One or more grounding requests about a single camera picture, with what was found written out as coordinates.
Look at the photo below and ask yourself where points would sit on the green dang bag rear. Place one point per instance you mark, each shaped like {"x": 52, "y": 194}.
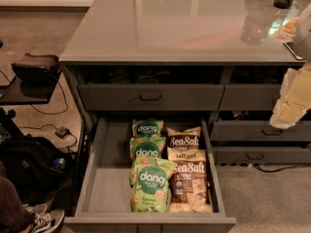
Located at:
{"x": 150, "y": 128}

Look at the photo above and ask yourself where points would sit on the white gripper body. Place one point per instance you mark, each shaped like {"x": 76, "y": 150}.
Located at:
{"x": 303, "y": 36}

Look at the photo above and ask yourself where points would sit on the black device on side table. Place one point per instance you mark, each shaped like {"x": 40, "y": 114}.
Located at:
{"x": 33, "y": 68}

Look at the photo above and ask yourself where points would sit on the person leg dark trousers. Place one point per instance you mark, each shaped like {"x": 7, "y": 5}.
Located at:
{"x": 13, "y": 215}

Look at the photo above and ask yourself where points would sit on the green dang bag front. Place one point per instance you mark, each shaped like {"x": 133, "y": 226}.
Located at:
{"x": 150, "y": 190}

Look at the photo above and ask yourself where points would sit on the black white fiducial marker board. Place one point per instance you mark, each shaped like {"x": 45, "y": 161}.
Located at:
{"x": 290, "y": 47}

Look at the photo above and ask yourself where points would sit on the grey top right drawer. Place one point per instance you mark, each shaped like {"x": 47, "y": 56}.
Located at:
{"x": 249, "y": 97}

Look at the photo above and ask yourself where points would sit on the grey bottom right drawer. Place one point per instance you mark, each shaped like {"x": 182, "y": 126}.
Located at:
{"x": 261, "y": 155}

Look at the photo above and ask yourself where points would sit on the grey white sneaker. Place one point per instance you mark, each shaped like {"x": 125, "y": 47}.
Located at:
{"x": 44, "y": 221}

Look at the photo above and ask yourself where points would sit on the green dang bag middle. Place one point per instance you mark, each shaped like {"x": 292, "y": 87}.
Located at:
{"x": 147, "y": 147}

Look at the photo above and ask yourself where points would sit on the grey top left drawer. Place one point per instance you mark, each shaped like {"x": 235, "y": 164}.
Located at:
{"x": 151, "y": 97}

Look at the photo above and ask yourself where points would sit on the green dang bag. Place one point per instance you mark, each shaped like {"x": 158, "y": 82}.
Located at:
{"x": 150, "y": 190}
{"x": 147, "y": 147}
{"x": 145, "y": 160}
{"x": 150, "y": 128}

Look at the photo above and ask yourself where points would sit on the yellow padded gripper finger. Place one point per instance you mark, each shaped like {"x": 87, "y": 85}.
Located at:
{"x": 300, "y": 90}
{"x": 285, "y": 115}

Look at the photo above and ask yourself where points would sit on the black power adapter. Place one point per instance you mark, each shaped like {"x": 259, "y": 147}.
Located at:
{"x": 61, "y": 132}

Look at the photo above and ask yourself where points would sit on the brown sea salt bag rear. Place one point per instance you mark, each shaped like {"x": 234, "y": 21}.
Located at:
{"x": 186, "y": 140}

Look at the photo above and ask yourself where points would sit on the brown sea salt bag front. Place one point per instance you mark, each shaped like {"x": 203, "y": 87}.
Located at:
{"x": 189, "y": 182}

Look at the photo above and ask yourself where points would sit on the grey cabinet with glass top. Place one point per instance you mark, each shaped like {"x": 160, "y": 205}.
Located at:
{"x": 180, "y": 41}

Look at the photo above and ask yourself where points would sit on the black backpack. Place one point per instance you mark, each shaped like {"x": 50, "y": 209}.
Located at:
{"x": 36, "y": 167}

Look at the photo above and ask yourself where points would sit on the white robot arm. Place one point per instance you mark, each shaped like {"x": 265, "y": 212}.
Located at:
{"x": 298, "y": 31}

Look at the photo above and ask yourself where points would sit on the black side table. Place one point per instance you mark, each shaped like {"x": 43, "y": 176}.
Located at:
{"x": 19, "y": 92}

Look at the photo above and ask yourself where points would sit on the brown sea salt bag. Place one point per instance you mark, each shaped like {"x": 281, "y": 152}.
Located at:
{"x": 189, "y": 182}
{"x": 186, "y": 140}

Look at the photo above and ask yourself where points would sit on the open grey middle drawer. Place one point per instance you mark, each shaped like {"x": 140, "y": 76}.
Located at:
{"x": 104, "y": 202}

